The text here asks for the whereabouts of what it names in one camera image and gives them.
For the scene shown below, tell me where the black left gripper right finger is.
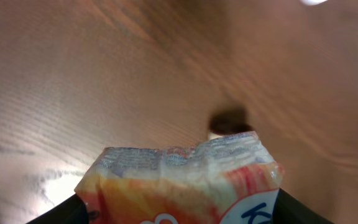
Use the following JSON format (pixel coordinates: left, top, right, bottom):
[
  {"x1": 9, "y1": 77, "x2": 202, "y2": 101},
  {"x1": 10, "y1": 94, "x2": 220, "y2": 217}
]
[{"x1": 272, "y1": 189, "x2": 333, "y2": 224}]

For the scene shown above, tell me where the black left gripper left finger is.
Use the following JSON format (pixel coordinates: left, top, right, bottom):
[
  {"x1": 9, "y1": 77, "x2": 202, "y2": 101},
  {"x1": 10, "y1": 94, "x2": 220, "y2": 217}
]
[{"x1": 27, "y1": 194, "x2": 89, "y2": 224}]

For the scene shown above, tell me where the orange snack packet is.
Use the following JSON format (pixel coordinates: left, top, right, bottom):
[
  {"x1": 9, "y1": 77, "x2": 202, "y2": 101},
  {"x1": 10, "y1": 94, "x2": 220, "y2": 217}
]
[{"x1": 75, "y1": 131, "x2": 284, "y2": 224}]

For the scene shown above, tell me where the white barcode scanner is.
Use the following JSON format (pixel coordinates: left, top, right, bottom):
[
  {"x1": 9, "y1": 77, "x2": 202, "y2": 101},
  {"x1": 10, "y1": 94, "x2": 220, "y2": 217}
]
[{"x1": 300, "y1": 0, "x2": 327, "y2": 6}]

